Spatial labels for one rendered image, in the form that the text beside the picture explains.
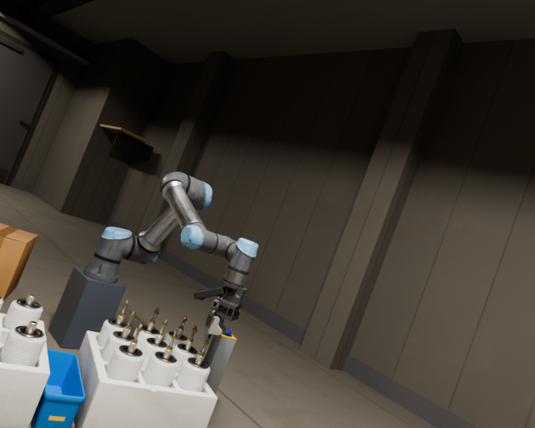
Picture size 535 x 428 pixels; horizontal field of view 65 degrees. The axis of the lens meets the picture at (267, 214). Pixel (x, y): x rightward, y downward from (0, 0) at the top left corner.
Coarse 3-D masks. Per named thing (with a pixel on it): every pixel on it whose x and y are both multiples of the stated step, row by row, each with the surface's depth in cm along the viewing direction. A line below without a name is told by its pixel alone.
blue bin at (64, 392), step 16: (48, 352) 141; (64, 352) 143; (64, 368) 144; (48, 384) 142; (64, 384) 142; (80, 384) 127; (48, 400) 116; (64, 400) 117; (80, 400) 119; (48, 416) 116; (64, 416) 118
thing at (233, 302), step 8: (224, 280) 141; (232, 288) 142; (240, 288) 140; (224, 296) 142; (232, 296) 141; (240, 296) 140; (224, 304) 139; (232, 304) 139; (216, 312) 140; (224, 312) 140; (232, 312) 139; (232, 320) 140
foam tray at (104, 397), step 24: (96, 336) 153; (96, 360) 133; (96, 384) 122; (120, 384) 123; (144, 384) 129; (96, 408) 120; (120, 408) 124; (144, 408) 127; (168, 408) 131; (192, 408) 135
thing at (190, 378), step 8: (184, 360) 142; (184, 368) 139; (192, 368) 138; (208, 368) 142; (184, 376) 138; (192, 376) 137; (200, 376) 138; (184, 384) 137; (192, 384) 137; (200, 384) 139
